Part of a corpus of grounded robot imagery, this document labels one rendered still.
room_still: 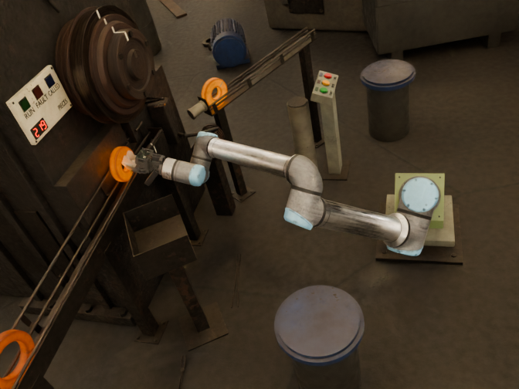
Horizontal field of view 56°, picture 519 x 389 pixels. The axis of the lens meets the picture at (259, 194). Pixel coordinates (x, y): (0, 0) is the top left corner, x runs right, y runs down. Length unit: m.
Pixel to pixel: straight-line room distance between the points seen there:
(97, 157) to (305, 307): 1.05
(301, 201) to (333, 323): 0.45
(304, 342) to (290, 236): 1.02
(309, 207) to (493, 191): 1.35
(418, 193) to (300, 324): 0.79
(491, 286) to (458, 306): 0.19
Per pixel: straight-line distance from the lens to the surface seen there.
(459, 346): 2.25
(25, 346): 1.84
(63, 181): 2.04
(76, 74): 2.01
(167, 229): 2.01
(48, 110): 2.01
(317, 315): 1.81
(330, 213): 1.87
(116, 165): 2.15
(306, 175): 1.80
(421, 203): 2.18
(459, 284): 2.44
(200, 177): 2.06
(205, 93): 2.55
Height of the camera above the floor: 1.91
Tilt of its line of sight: 40 degrees down
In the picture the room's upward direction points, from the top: 14 degrees counter-clockwise
